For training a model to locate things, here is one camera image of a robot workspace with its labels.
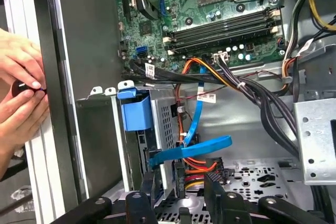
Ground person's right hand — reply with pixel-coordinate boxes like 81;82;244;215
0;89;51;180

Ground black open PC case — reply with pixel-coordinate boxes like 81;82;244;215
28;0;336;224

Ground blue data wire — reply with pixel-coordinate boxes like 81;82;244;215
151;65;234;168

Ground person's left hand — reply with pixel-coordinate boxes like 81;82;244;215
0;27;47;91

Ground grey optical drive cage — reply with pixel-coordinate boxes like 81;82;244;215
293;98;336;186

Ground black cable bundle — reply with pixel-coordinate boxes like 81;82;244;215
120;57;300;159

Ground round black tool blue ring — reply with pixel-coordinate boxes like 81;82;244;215
12;79;48;97

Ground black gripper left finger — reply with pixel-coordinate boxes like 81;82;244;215
51;170;159;224

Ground yellow black power wires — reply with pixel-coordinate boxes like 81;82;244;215
283;0;336;59

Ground grey metal disk bay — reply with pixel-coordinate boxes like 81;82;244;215
76;81;179;201

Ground green motherboard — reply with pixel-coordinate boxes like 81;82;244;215
112;0;287;70

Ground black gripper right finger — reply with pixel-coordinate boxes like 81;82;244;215
204;173;326;224

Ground orange red power wire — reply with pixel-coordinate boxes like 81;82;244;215
174;57;228;190

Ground hard disk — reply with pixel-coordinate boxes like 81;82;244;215
117;88;165;192

